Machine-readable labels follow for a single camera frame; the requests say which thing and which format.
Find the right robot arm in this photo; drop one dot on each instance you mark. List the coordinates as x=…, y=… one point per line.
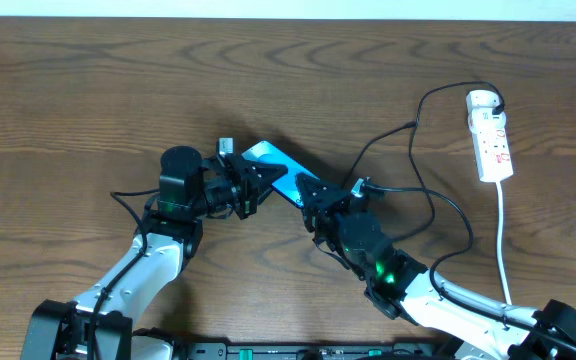
x=402, y=287

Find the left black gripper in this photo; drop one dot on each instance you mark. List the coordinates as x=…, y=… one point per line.
x=243, y=185

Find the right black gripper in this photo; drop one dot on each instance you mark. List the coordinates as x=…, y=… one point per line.
x=323, y=210

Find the white charger adapter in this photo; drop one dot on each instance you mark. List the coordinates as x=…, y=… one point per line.
x=481, y=98

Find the white power strip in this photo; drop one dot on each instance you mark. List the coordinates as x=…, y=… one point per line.
x=492, y=154

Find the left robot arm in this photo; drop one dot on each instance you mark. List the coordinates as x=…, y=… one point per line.
x=99, y=323

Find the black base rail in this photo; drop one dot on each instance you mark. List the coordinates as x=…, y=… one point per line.
x=272, y=351

